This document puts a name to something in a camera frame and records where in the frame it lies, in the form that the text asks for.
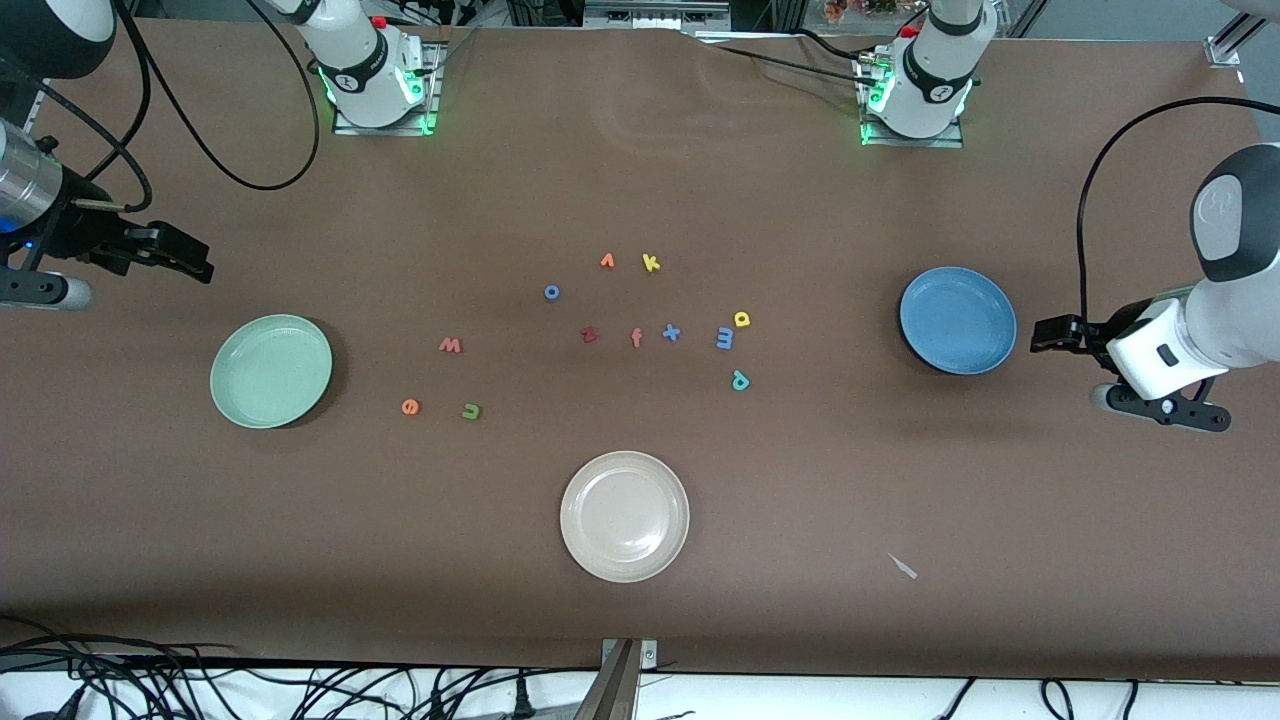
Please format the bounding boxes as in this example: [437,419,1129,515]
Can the metal table bracket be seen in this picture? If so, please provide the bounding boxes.
[575,638,659,720]

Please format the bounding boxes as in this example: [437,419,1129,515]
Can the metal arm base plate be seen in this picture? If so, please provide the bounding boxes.
[332,40,442,136]
[858,50,966,150]

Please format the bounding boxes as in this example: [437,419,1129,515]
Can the green plate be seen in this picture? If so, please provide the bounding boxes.
[209,314,334,430]

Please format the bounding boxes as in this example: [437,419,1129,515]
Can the tangled black floor cables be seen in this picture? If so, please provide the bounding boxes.
[0,618,601,720]

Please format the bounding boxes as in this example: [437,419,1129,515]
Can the brown paper table cover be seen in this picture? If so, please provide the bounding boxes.
[0,18,1280,683]

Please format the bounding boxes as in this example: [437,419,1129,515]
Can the beige plate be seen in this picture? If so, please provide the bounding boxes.
[559,451,691,584]

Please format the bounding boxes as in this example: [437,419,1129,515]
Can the blue plate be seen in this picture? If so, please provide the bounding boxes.
[899,266,1018,376]

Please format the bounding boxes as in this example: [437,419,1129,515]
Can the black cable on table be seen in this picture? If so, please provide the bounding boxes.
[680,28,876,81]

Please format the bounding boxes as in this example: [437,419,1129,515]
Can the aluminium extrusion bar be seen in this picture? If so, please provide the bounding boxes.
[583,0,731,31]

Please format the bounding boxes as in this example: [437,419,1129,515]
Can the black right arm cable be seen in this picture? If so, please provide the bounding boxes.
[30,0,322,216]

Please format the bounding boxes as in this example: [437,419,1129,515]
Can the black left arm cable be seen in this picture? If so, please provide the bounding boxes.
[1076,95,1280,323]

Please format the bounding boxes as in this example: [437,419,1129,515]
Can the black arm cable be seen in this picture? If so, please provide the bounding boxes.
[30,0,322,216]
[1076,95,1280,323]

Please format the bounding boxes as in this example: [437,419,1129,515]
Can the aluminium frame corner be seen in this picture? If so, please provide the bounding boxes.
[1205,0,1280,69]

